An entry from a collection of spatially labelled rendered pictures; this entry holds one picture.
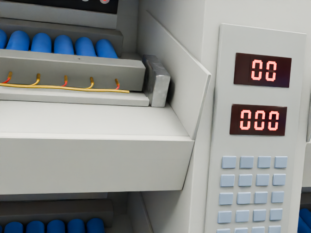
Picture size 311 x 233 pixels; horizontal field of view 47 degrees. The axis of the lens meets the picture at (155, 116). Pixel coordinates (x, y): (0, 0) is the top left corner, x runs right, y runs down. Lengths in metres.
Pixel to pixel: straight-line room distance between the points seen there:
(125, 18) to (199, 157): 0.24
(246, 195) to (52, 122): 0.15
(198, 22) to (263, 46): 0.05
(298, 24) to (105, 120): 0.16
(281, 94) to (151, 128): 0.10
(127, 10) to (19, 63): 0.19
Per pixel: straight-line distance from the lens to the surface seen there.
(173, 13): 0.32
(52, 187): 0.26
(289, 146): 0.29
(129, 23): 0.45
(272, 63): 0.27
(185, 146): 0.26
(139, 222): 0.39
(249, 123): 0.27
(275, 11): 0.29
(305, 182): 0.33
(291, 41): 0.29
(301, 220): 0.49
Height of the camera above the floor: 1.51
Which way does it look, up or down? 5 degrees down
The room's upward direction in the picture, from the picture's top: 4 degrees clockwise
